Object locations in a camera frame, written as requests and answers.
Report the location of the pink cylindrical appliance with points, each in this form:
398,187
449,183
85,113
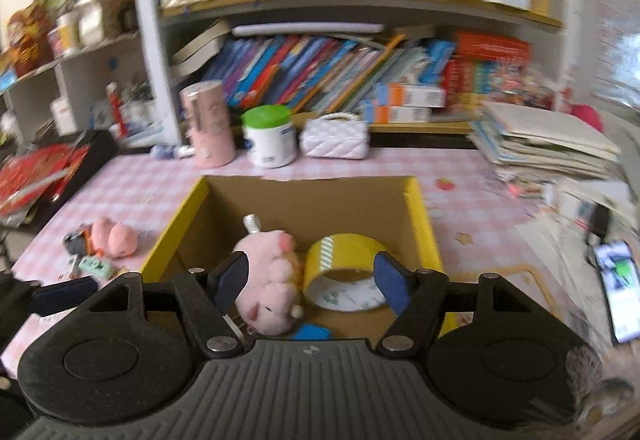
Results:
210,130

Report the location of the pink pig plush toy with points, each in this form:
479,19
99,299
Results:
270,295

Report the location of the row of leaning books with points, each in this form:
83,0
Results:
310,70

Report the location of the red fortune figure box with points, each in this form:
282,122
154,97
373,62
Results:
30,43

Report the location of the small blue plastic piece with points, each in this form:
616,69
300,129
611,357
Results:
312,332

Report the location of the yellow cardboard box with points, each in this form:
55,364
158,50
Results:
310,210

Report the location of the thick beige book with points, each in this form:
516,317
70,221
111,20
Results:
200,45

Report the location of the small grey toy car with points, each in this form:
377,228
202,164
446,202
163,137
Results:
76,242

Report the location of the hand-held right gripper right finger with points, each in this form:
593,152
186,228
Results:
392,282

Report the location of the yellow tape roll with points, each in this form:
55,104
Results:
340,250

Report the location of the magenta object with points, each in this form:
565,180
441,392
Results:
587,116

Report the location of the red tall tube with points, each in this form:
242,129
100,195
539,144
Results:
115,108

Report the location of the stack of paper booklets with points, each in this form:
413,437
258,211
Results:
545,145

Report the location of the wall poster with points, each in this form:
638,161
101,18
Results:
617,10

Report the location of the pink chick plush toy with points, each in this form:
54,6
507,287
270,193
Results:
117,240

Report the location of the pile of red packets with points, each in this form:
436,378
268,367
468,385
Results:
35,175

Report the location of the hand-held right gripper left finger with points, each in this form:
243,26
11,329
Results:
230,280

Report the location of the smartphone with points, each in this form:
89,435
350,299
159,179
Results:
620,290

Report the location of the orange and white box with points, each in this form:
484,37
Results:
415,95
400,114

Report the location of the white jar green lid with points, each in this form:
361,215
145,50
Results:
269,140

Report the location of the red boxed book set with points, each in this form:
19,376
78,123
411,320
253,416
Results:
495,70

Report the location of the pink checked tablecloth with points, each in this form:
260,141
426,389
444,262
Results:
125,190

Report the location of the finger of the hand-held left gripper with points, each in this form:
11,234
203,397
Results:
65,294

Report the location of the mint green small box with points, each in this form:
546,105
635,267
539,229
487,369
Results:
95,266

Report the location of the white shelf unit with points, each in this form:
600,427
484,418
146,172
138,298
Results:
70,80

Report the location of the white quilted purse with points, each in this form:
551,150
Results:
334,138

